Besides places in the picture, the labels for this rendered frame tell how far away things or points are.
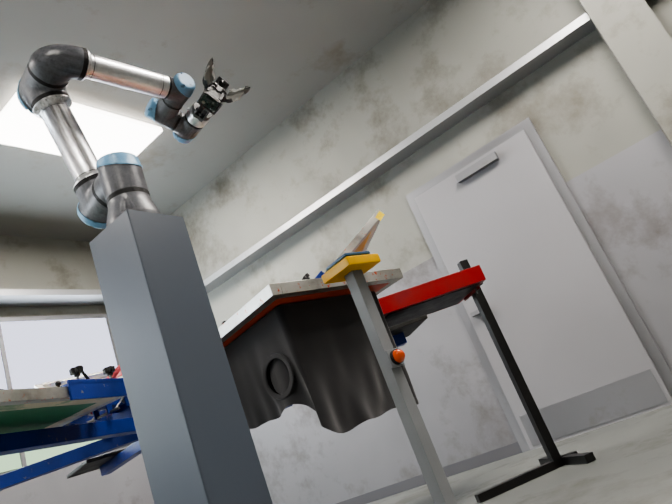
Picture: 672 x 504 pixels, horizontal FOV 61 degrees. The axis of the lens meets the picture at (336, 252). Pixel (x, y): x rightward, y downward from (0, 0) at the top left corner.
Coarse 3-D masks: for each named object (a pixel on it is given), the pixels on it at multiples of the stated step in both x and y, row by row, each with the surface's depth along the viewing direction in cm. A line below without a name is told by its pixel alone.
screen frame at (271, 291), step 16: (368, 272) 199; (384, 272) 204; (400, 272) 209; (272, 288) 171; (288, 288) 174; (304, 288) 178; (320, 288) 182; (336, 288) 189; (384, 288) 214; (256, 304) 176; (240, 320) 184; (224, 336) 193
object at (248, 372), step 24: (240, 336) 197; (264, 336) 186; (240, 360) 198; (264, 360) 187; (288, 360) 178; (240, 384) 200; (264, 384) 188; (288, 384) 180; (264, 408) 192; (312, 408) 175
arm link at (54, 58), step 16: (48, 48) 164; (64, 48) 165; (80, 48) 168; (32, 64) 164; (48, 64) 164; (64, 64) 165; (80, 64) 167; (96, 64) 171; (112, 64) 174; (128, 64) 180; (48, 80) 166; (64, 80) 169; (80, 80) 172; (96, 80) 174; (112, 80) 176; (128, 80) 178; (144, 80) 181; (160, 80) 185; (176, 80) 188; (192, 80) 192; (160, 96) 188; (176, 96) 190
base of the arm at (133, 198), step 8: (120, 192) 153; (128, 192) 153; (136, 192) 154; (144, 192) 156; (112, 200) 153; (120, 200) 152; (128, 200) 152; (136, 200) 152; (144, 200) 153; (112, 208) 151; (120, 208) 150; (128, 208) 151; (136, 208) 150; (144, 208) 151; (152, 208) 153; (112, 216) 150
